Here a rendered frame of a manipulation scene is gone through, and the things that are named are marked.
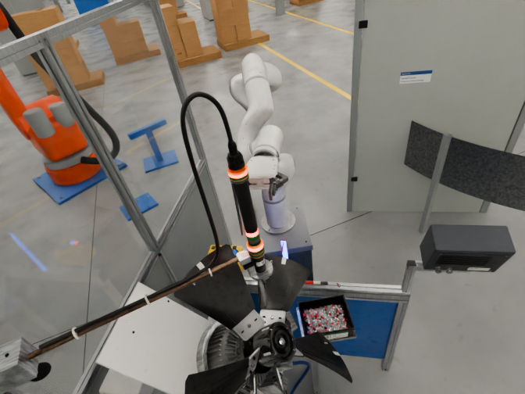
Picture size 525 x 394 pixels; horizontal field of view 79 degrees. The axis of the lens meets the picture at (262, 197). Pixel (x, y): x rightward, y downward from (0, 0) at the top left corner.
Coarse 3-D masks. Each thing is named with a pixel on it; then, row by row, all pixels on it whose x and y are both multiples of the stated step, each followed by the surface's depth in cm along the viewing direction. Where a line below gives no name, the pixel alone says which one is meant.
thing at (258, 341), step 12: (276, 324) 100; (252, 336) 104; (264, 336) 97; (276, 336) 98; (288, 336) 102; (240, 348) 101; (252, 348) 101; (264, 348) 95; (276, 348) 96; (288, 348) 99; (264, 360) 96; (276, 360) 94; (288, 360) 96; (252, 372) 100; (264, 372) 101
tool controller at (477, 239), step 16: (432, 224) 121; (432, 240) 119; (448, 240) 117; (464, 240) 116; (480, 240) 114; (496, 240) 113; (432, 256) 120; (448, 256) 117; (464, 256) 116; (480, 256) 115; (496, 256) 113; (448, 272) 124
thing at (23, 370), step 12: (0, 348) 71; (12, 348) 70; (24, 348) 71; (36, 348) 76; (0, 360) 68; (12, 360) 68; (24, 360) 70; (36, 360) 74; (0, 372) 66; (12, 372) 68; (24, 372) 69; (36, 372) 72; (0, 384) 68; (12, 384) 70
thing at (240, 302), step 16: (208, 256) 100; (224, 256) 101; (192, 272) 97; (224, 272) 100; (240, 272) 102; (192, 288) 96; (208, 288) 98; (224, 288) 99; (240, 288) 101; (192, 304) 96; (208, 304) 98; (224, 304) 99; (240, 304) 100; (224, 320) 99; (240, 320) 100
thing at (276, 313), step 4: (260, 312) 111; (264, 312) 111; (268, 312) 111; (272, 312) 111; (276, 312) 110; (280, 312) 110; (284, 312) 110; (268, 316) 110; (276, 316) 109; (280, 316) 109; (284, 316) 109; (264, 320) 109; (268, 320) 109; (272, 320) 108; (276, 320) 108; (280, 320) 108; (284, 320) 108; (264, 324) 108
